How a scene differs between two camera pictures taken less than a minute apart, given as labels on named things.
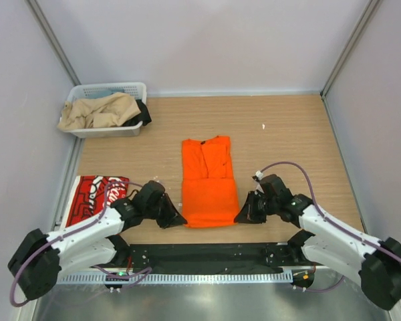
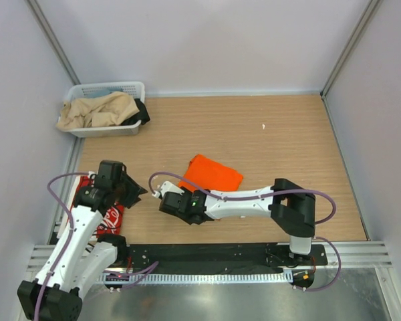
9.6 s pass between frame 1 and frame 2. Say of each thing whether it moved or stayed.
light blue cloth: stayed
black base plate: stayed
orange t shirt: moved
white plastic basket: stayed
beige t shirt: stayed
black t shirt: stayed
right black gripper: moved
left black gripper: moved
